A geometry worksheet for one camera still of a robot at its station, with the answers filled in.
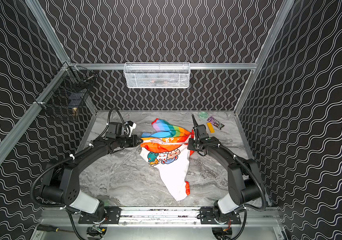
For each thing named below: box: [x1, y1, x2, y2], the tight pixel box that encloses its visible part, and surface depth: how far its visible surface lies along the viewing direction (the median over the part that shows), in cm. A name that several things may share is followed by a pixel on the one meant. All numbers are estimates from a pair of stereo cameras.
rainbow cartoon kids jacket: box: [139, 118, 195, 201], surface depth 92 cm
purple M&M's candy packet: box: [207, 116, 225, 130], surface depth 115 cm
